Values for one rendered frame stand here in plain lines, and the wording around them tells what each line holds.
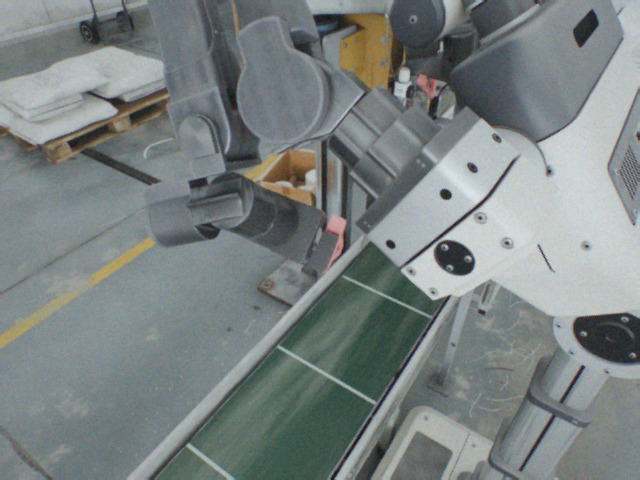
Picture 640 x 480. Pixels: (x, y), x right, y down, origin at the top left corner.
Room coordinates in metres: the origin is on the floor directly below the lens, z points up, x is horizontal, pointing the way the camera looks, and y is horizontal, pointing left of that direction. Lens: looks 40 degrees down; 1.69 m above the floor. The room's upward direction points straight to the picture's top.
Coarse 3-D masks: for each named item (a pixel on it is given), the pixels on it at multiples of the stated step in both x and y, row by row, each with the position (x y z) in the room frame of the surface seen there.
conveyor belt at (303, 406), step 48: (336, 288) 1.26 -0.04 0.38; (384, 288) 1.26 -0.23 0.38; (288, 336) 1.03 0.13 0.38; (336, 336) 1.03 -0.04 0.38; (384, 336) 1.03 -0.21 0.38; (288, 384) 0.83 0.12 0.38; (336, 384) 0.83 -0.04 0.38; (384, 384) 0.83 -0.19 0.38; (240, 432) 0.67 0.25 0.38; (288, 432) 0.67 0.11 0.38; (336, 432) 0.67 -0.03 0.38
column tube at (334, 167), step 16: (320, 144) 1.61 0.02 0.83; (320, 160) 1.61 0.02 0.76; (336, 160) 1.56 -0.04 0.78; (320, 176) 1.61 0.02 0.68; (336, 176) 1.56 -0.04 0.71; (320, 192) 1.61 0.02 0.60; (336, 192) 1.56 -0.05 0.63; (352, 192) 1.64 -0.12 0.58; (320, 208) 1.61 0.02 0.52; (336, 208) 1.56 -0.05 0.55; (320, 272) 1.61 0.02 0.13
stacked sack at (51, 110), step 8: (8, 80) 3.39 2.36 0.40; (0, 96) 3.19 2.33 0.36; (72, 96) 3.21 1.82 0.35; (80, 96) 3.24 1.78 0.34; (8, 104) 3.13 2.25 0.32; (48, 104) 3.06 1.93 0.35; (56, 104) 3.10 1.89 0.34; (64, 104) 3.13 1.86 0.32; (72, 104) 3.15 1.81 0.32; (80, 104) 3.22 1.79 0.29; (16, 112) 3.08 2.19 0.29; (24, 112) 2.96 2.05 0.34; (32, 112) 2.97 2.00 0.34; (40, 112) 3.00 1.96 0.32; (48, 112) 3.02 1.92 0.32; (56, 112) 3.08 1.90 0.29; (32, 120) 2.95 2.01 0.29
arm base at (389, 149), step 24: (384, 96) 0.37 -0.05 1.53; (360, 120) 0.35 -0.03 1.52; (384, 120) 0.35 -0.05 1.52; (408, 120) 0.35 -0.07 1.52; (432, 120) 0.36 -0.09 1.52; (456, 120) 0.34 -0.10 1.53; (336, 144) 0.36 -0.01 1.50; (360, 144) 0.34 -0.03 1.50; (384, 144) 0.33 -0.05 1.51; (408, 144) 0.33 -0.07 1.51; (432, 144) 0.30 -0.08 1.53; (360, 168) 0.33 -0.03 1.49; (384, 168) 0.32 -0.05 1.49; (408, 168) 0.31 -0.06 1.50; (432, 168) 0.30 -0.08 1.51; (384, 192) 0.32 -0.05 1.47; (408, 192) 0.31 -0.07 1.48; (384, 216) 0.32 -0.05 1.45
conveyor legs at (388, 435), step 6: (396, 414) 0.79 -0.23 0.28; (390, 420) 0.77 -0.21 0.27; (396, 420) 0.79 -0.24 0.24; (390, 426) 0.77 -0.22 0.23; (396, 426) 0.80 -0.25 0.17; (384, 432) 0.78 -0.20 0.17; (390, 432) 0.77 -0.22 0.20; (384, 438) 0.78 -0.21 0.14; (390, 438) 0.77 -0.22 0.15; (384, 444) 0.78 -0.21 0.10; (390, 444) 0.78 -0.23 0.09; (378, 450) 0.80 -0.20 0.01; (384, 450) 0.79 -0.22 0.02
